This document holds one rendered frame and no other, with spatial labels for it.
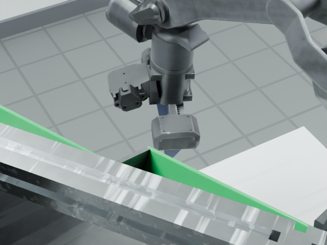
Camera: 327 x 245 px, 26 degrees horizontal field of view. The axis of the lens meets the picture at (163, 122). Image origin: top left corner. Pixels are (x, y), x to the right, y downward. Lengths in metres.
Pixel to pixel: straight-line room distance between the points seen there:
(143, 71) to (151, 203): 0.69
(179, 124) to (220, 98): 1.88
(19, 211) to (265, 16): 0.45
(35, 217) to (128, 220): 0.12
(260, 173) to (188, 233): 1.11
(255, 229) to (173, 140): 0.66
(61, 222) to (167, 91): 0.56
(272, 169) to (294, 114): 1.41
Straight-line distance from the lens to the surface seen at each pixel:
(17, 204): 0.38
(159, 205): 0.28
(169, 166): 0.48
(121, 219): 0.29
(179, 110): 0.98
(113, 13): 0.96
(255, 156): 1.41
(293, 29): 0.74
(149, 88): 0.95
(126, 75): 0.97
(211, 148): 2.62
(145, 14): 0.88
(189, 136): 0.93
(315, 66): 0.73
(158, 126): 0.94
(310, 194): 1.36
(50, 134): 0.50
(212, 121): 2.72
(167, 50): 0.91
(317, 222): 0.89
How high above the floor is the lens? 1.88
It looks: 44 degrees down
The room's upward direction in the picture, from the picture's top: straight up
